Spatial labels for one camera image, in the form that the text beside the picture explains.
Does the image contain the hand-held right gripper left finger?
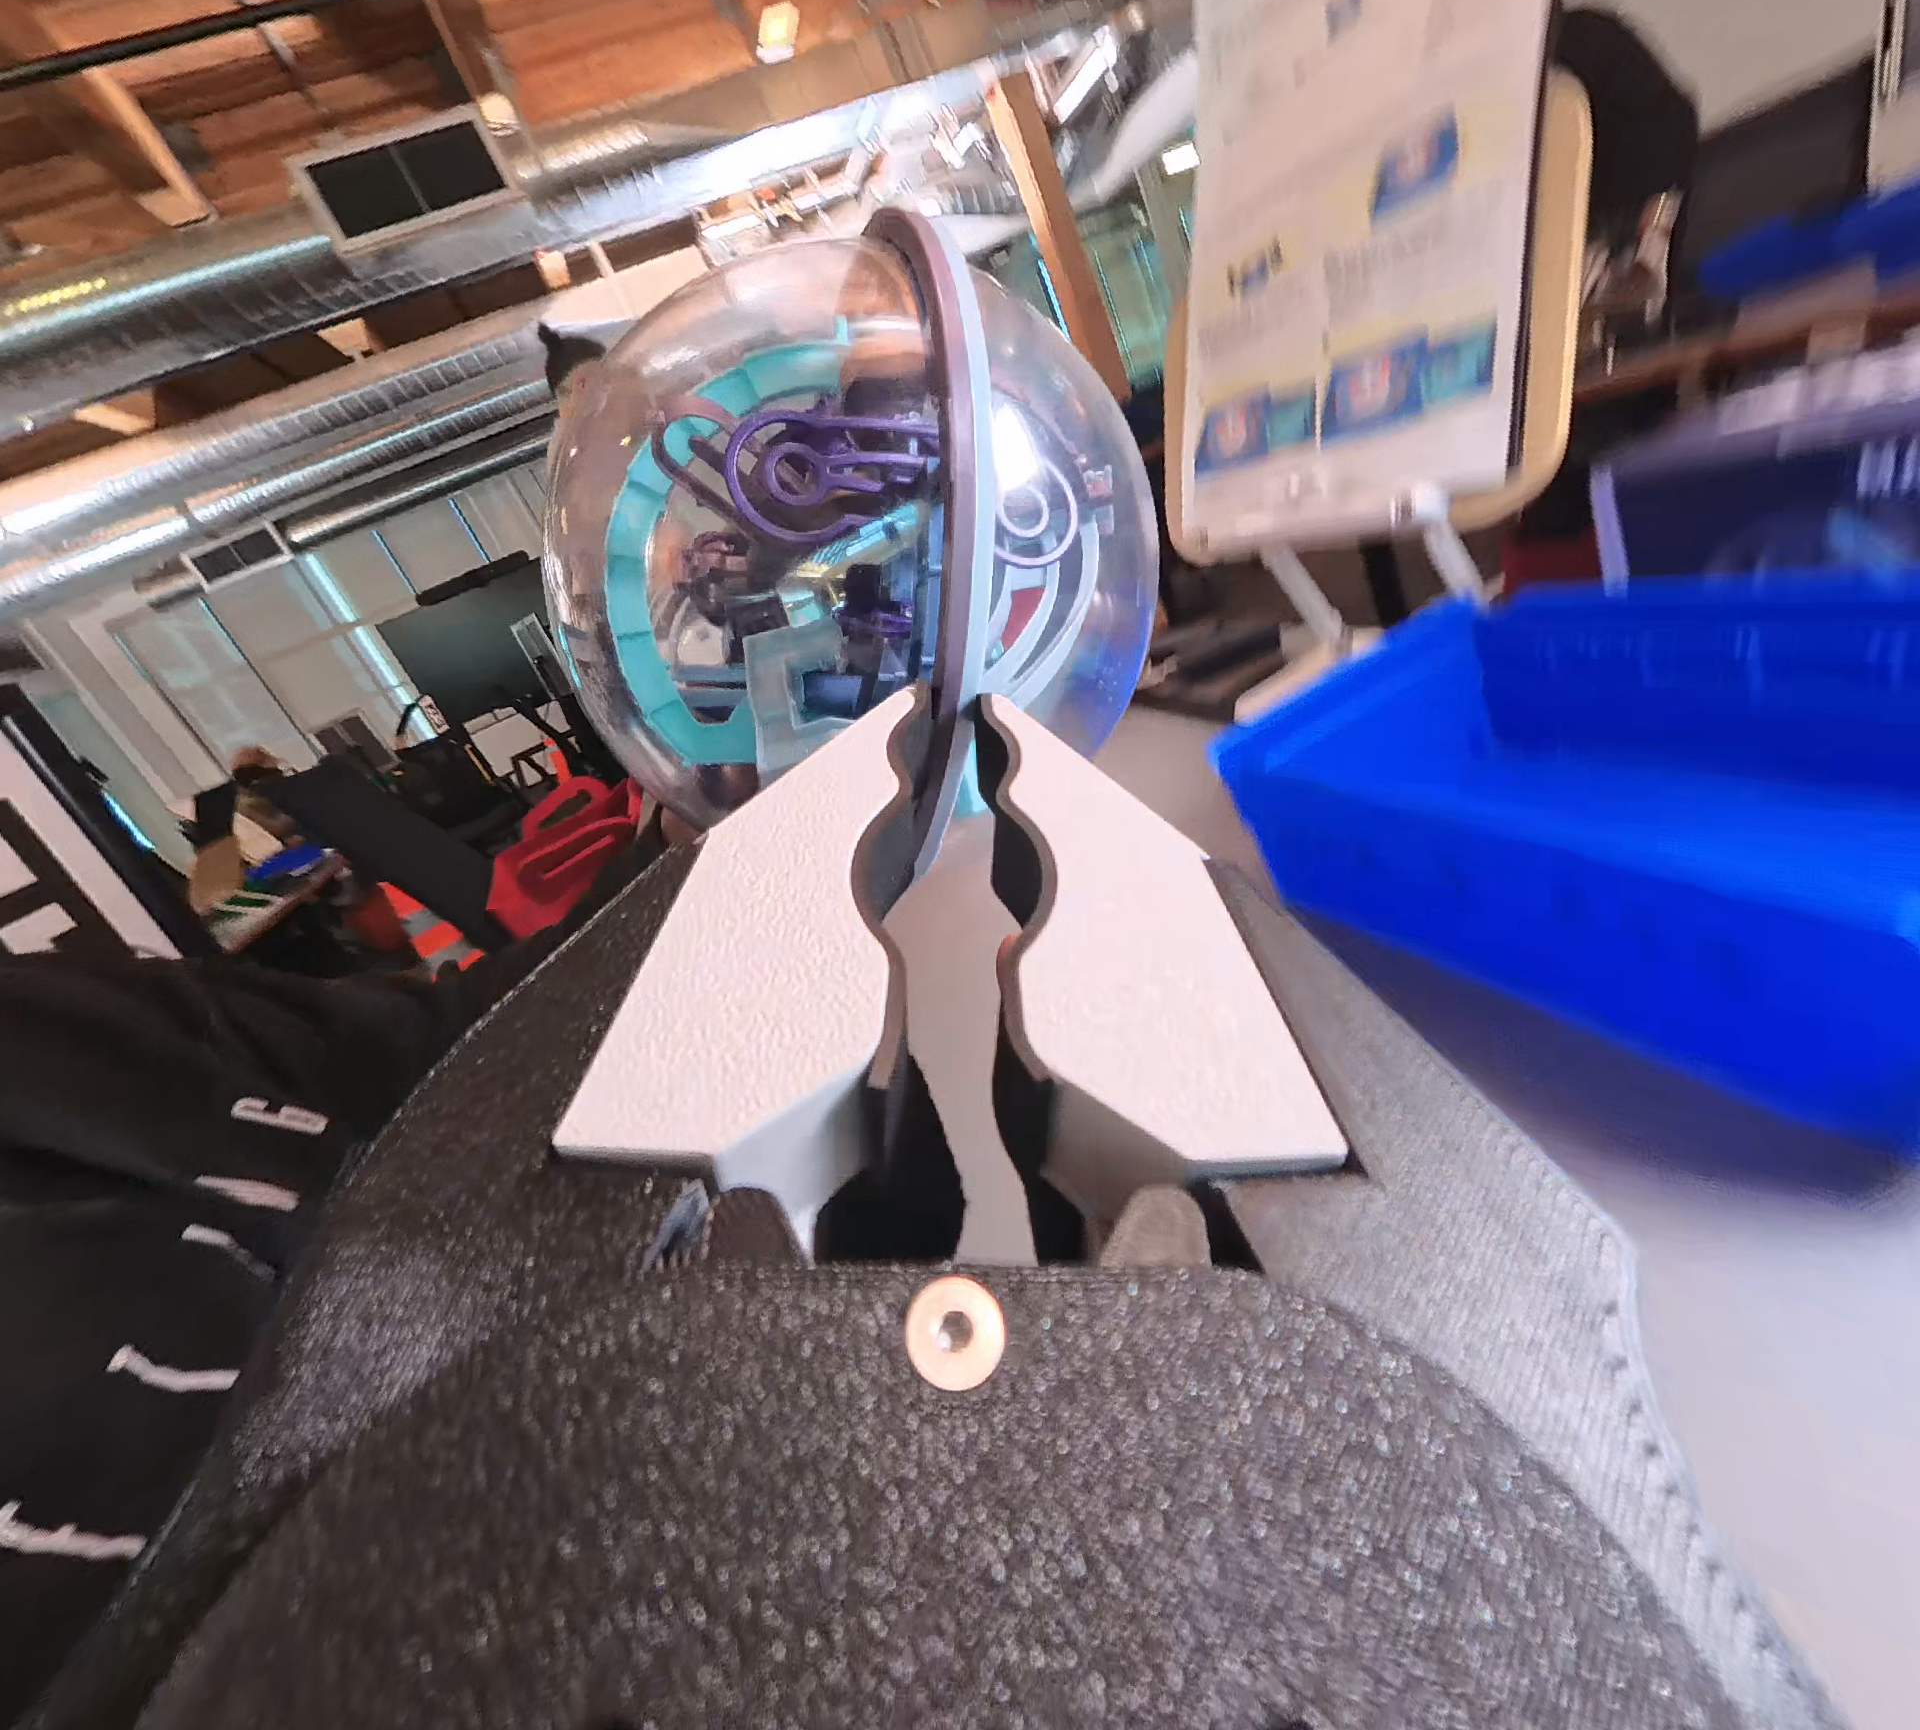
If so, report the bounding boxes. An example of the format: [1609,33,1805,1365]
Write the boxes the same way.
[555,690,967,1223]

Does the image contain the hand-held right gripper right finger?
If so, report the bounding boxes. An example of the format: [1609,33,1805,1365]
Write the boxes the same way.
[977,703,1353,1223]

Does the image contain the clear maze ball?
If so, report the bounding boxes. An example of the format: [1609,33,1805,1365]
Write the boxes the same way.
[541,209,1162,832]

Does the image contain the blue plastic bin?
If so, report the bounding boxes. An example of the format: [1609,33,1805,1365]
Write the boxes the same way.
[1215,576,1920,1147]

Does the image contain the person in black jacket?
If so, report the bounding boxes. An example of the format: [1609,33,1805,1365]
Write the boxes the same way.
[0,832,691,1730]

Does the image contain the instruction sheet clipboard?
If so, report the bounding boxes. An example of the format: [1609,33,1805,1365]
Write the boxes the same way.
[1164,0,1597,567]

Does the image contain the ceiling air vent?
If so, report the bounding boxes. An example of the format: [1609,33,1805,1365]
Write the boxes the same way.
[292,105,516,261]

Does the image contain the silver ventilation duct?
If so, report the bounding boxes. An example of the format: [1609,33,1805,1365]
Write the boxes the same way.
[0,98,1006,457]

